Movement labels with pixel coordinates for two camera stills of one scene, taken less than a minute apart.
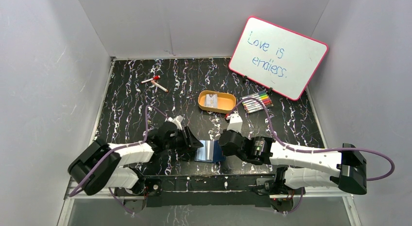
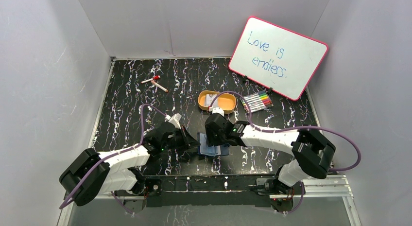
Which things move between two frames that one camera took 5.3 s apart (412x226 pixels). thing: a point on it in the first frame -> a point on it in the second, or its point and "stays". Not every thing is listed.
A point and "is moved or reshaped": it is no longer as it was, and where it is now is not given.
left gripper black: [187, 138] stays
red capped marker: [156, 78] stays
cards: [212, 100] stays
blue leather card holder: [211, 151] is moved or reshaped
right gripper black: [226, 152] -> [211, 140]
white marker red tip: [159, 86] stays
